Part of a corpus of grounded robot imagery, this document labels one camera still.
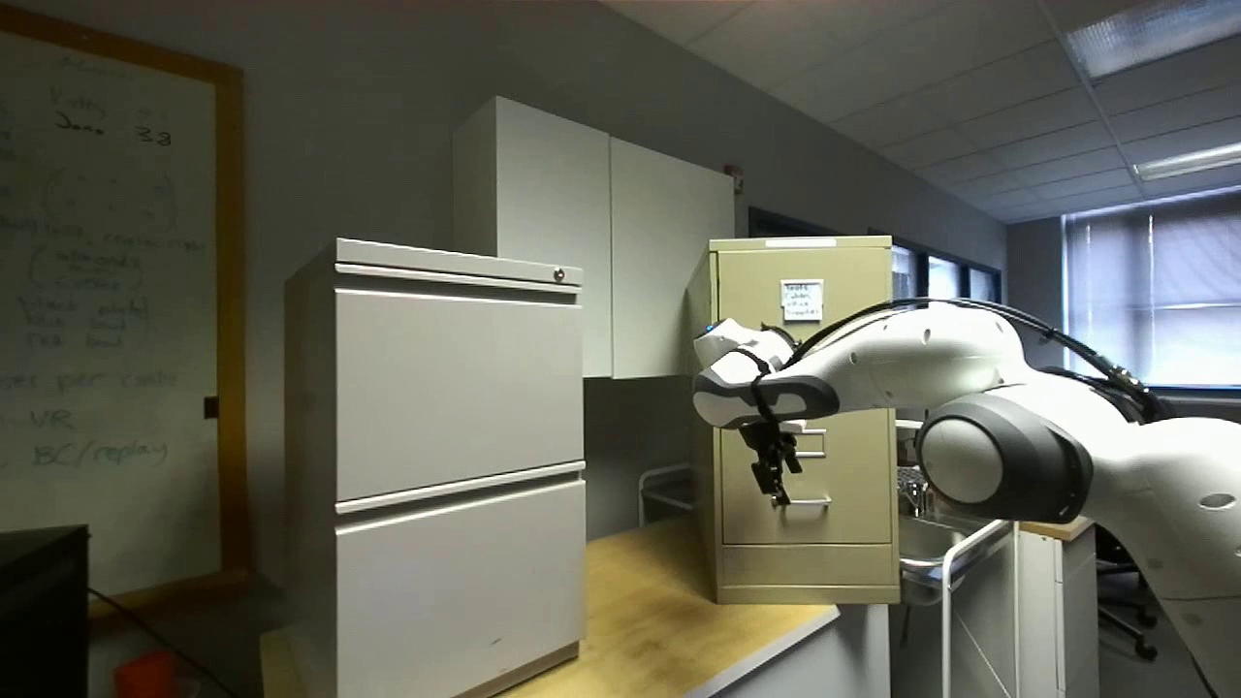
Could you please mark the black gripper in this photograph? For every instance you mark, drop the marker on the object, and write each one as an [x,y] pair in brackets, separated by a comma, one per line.
[773,448]

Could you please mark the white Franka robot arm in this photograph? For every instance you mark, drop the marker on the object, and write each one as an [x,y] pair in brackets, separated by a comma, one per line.
[1125,476]

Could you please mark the beige metal file cabinet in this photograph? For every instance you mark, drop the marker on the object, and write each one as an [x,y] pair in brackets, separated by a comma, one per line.
[856,566]

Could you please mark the white paper drawer label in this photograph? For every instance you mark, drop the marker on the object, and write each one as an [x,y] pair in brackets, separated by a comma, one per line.
[801,298]

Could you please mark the white base cabinet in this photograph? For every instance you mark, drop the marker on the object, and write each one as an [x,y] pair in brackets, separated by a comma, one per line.
[829,665]

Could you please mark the beige cabinet labelled drawer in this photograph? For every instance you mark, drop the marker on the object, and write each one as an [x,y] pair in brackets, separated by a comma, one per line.
[859,276]

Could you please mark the grey metal file cabinet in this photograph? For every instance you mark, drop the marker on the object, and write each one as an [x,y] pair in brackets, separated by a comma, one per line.
[440,389]

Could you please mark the chrome tube rack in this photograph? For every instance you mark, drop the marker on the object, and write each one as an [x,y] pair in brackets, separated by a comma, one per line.
[665,482]

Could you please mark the grey metal basin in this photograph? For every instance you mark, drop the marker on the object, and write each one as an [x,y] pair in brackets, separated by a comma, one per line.
[923,539]

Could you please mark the dark narrow window row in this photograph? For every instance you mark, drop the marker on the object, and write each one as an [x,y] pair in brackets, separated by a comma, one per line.
[939,276]

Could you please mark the white side counter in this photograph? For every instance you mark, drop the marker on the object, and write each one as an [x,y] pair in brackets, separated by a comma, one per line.
[1051,606]

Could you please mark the black office chair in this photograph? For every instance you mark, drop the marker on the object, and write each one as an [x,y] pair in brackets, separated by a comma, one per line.
[1125,601]

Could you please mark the window with blinds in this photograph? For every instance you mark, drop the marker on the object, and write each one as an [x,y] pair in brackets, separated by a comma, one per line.
[1165,297]

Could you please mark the narrow ceiling light panel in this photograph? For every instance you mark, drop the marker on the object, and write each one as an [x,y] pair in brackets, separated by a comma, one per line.
[1190,160]

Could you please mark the large ceiling light panel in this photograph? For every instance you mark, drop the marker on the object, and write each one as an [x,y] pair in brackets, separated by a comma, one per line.
[1151,33]

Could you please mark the small red object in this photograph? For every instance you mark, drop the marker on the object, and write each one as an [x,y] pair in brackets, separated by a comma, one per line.
[148,676]

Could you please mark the wood framed whiteboard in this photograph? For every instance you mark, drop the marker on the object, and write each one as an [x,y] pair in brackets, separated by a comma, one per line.
[118,324]

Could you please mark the black box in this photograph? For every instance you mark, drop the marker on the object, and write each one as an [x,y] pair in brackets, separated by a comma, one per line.
[42,612]

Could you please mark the white metal tube frame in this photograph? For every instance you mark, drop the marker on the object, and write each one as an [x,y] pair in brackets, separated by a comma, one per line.
[947,606]

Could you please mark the white wall cabinet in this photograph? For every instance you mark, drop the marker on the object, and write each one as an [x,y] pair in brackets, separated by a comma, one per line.
[644,255]

